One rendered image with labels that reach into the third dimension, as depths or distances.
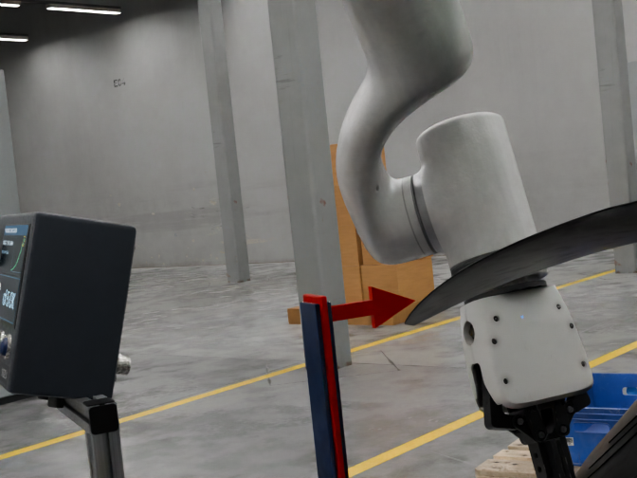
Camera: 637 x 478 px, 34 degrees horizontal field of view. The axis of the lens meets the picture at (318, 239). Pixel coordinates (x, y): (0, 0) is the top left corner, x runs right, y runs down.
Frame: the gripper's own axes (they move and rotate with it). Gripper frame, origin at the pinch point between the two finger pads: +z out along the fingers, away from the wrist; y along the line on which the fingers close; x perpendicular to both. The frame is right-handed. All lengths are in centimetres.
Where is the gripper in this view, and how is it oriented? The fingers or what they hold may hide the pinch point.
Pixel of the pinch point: (553, 463)
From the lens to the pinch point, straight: 94.1
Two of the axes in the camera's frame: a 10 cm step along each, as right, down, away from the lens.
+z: 2.3, 9.5, -2.1
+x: -3.7, 2.9, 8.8
